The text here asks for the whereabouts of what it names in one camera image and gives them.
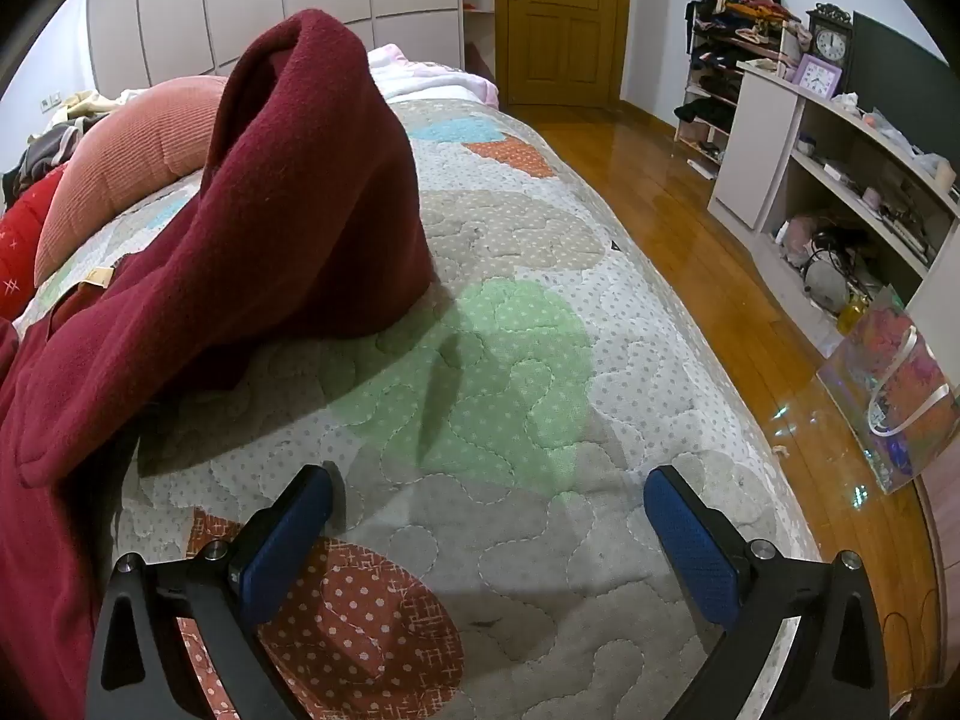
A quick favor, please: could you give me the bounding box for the pink corduroy pillow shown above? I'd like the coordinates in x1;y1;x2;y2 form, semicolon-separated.
34;75;230;287

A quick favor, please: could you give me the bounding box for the tangle of black cables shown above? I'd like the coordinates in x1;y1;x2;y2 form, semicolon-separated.
806;229;871;290

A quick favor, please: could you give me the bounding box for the purple square clock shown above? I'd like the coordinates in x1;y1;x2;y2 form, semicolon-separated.
793;54;845;100

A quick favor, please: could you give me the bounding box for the pile of mixed clothes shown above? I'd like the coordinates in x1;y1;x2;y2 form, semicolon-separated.
4;88;143;203

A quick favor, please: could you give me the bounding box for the red patterned pillow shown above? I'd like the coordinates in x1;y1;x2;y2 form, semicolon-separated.
0;165;68;320

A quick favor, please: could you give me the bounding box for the ornate dark table clock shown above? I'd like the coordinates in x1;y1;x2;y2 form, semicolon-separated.
806;4;856;65

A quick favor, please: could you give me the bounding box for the beige panelled wardrobe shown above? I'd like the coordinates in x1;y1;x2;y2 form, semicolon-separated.
86;0;497;91

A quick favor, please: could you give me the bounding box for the dark red fleece garment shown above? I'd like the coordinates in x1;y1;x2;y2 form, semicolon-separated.
0;9;434;720

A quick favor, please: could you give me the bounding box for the quilted patchwork bedspread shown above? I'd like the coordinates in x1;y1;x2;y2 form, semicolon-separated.
15;94;822;720

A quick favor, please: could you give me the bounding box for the iridescent gift bag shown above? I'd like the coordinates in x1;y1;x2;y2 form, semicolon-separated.
817;285;960;496

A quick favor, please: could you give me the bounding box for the wooden door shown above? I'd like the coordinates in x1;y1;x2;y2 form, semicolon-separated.
495;0;632;110

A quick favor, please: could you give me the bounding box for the cluttered shoe rack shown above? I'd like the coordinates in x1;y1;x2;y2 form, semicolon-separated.
673;0;803;181

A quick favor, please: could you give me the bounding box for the white and pink blanket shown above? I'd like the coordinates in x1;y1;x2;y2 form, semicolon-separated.
366;43;502;110

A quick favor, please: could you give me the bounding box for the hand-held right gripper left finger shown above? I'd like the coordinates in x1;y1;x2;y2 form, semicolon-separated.
86;463;335;720

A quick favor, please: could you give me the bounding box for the white open shelving unit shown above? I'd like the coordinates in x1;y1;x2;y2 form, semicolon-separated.
709;60;960;361

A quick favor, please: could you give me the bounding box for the pink plush toy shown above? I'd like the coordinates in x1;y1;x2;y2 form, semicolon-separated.
776;214;822;256

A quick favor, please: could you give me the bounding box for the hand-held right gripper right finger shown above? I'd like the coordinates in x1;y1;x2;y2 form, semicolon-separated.
643;465;891;720

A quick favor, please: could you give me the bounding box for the dark green board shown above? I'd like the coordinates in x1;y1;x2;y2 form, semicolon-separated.
851;11;950;155

